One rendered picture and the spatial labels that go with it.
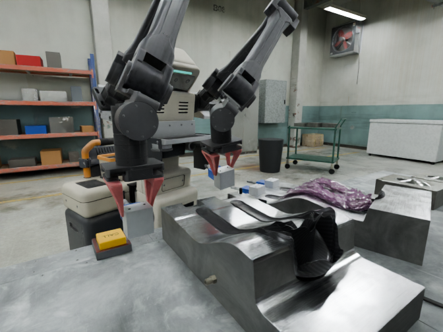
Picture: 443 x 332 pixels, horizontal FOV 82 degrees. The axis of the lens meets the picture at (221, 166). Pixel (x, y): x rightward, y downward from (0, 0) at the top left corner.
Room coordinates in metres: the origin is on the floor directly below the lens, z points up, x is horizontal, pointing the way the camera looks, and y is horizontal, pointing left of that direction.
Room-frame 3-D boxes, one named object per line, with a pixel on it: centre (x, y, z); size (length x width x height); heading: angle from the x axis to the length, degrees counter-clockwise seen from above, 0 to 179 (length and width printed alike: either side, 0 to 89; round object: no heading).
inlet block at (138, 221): (0.50, 0.19, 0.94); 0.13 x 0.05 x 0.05; 33
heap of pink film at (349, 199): (0.77, -0.33, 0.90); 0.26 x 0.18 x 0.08; 51
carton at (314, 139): (8.47, -3.03, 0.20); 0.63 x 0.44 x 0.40; 121
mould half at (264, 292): (0.50, -0.09, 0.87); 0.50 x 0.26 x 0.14; 33
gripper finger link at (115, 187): (0.46, 0.18, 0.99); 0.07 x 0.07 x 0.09; 34
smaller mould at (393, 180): (0.96, -0.75, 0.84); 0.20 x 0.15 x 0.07; 33
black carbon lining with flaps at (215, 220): (0.52, -0.09, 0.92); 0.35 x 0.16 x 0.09; 33
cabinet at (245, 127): (6.86, -0.47, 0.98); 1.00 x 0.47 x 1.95; 121
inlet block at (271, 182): (0.98, -0.16, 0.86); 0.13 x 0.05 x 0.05; 51
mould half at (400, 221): (0.77, -0.34, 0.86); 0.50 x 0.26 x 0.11; 51
